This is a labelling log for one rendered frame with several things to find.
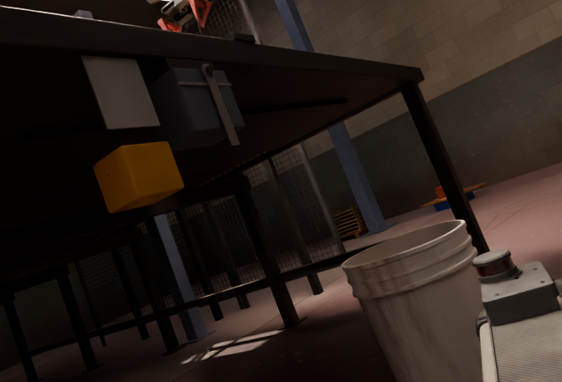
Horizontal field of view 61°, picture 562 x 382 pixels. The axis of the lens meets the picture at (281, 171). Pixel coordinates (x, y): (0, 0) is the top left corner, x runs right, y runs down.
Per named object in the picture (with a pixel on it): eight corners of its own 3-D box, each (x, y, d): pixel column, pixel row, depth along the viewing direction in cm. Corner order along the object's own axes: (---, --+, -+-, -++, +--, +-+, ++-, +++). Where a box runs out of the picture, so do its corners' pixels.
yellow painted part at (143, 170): (186, 187, 73) (135, 49, 75) (139, 197, 65) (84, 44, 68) (155, 203, 77) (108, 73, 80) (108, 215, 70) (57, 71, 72)
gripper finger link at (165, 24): (181, 53, 129) (175, 23, 131) (198, 39, 125) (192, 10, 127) (160, 45, 123) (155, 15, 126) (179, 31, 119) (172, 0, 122)
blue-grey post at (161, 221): (216, 331, 314) (98, 9, 338) (197, 342, 300) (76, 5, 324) (199, 335, 324) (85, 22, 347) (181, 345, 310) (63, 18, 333)
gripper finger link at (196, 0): (198, 40, 125) (191, 10, 128) (217, 26, 121) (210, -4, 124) (178, 32, 120) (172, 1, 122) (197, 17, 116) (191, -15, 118)
